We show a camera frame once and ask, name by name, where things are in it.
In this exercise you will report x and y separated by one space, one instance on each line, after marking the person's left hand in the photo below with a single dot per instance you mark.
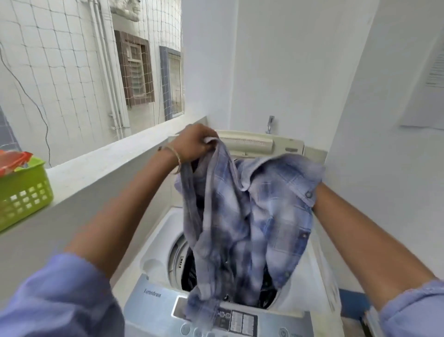
194 142

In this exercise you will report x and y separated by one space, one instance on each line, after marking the blue plaid shirt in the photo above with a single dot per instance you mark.
249 225

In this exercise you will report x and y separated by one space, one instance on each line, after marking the white blue washing machine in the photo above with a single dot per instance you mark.
156 243

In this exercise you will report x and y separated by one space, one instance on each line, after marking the person's right forearm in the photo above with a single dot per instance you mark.
364 243

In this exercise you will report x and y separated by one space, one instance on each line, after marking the person's left forearm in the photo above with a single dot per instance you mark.
121 215

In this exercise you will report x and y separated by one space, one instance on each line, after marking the person's blue tunic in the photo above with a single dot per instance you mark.
52 302

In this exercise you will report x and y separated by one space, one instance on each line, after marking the thin multicolour bangle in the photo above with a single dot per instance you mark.
175 152

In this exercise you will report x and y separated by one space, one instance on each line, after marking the grey framed window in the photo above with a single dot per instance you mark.
171 83

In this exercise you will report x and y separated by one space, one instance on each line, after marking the brown louvred window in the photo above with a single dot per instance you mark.
137 69

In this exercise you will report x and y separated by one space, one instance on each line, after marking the white drain pipes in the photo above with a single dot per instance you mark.
111 69

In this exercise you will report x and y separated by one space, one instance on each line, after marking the white safety net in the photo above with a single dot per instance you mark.
52 69

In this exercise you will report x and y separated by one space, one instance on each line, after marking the green plastic basket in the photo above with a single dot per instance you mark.
24 198

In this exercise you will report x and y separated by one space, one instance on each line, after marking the red packet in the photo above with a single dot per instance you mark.
14 161

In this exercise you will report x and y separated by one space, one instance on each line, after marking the white paper notice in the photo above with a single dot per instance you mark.
426 104

